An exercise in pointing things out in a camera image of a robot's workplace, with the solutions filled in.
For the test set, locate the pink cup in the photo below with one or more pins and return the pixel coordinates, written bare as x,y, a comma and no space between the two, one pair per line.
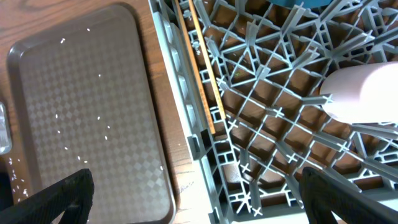
362,94

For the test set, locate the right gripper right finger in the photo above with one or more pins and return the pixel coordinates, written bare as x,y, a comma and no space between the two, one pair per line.
323,197

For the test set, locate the wooden chopstick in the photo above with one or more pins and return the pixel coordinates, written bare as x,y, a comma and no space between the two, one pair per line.
208,64
196,72

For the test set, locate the black tray bin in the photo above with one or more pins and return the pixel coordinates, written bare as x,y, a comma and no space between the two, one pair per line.
6,198

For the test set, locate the grey dishwasher rack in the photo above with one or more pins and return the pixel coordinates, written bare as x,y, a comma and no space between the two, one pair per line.
269,63

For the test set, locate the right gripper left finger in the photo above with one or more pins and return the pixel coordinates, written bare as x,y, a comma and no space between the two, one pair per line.
70,198

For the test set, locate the dark blue bowl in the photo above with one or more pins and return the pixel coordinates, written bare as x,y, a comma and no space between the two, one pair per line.
304,3

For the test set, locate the clear plastic bin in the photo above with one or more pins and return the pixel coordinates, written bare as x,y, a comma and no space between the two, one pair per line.
5,134

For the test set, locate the brown serving tray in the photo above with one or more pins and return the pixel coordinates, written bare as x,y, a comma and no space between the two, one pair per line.
82,98

